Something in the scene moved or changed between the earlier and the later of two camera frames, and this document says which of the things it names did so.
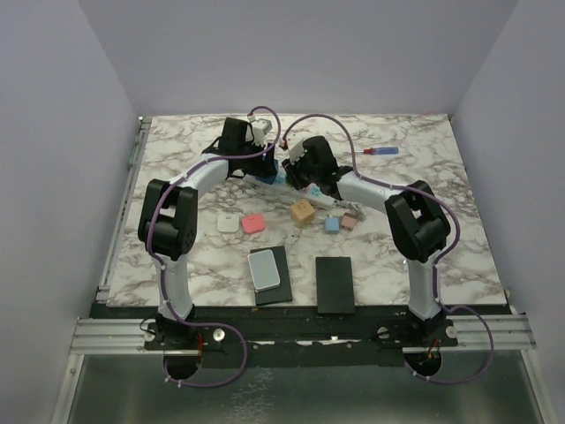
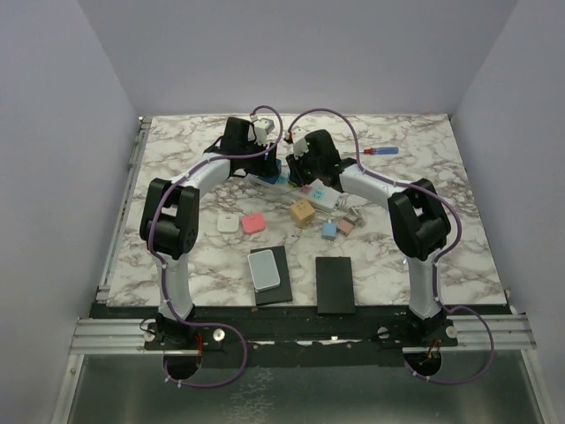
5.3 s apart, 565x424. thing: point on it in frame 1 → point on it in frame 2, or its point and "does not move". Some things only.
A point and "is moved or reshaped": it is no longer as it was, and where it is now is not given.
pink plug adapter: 253,223 does not move
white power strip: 312,194 does not move
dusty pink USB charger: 349,221 is moved or reshaped
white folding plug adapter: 228,223 does not move
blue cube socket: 269,179 does not move
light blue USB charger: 332,224 is moved or reshaped
